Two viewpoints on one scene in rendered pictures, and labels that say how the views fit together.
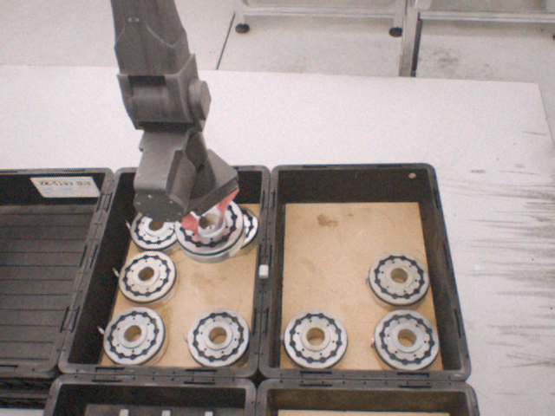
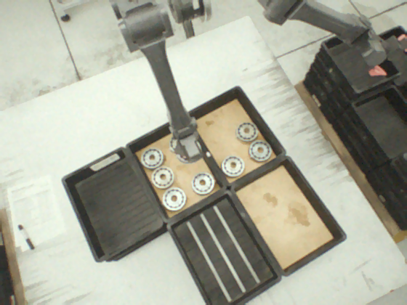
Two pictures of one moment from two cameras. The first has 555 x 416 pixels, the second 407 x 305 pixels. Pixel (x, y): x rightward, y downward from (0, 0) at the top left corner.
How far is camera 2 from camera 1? 61 cm
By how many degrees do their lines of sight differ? 22
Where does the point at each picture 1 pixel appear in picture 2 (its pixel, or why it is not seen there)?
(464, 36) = not seen: outside the picture
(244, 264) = not seen: hidden behind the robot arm
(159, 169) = (194, 149)
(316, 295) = (223, 151)
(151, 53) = (184, 120)
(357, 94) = (179, 54)
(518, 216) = (267, 82)
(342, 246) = (221, 129)
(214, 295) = (189, 170)
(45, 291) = (126, 204)
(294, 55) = (107, 25)
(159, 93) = (186, 128)
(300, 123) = not seen: hidden behind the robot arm
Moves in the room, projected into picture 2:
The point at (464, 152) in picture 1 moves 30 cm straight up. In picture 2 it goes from (236, 63) to (240, 25)
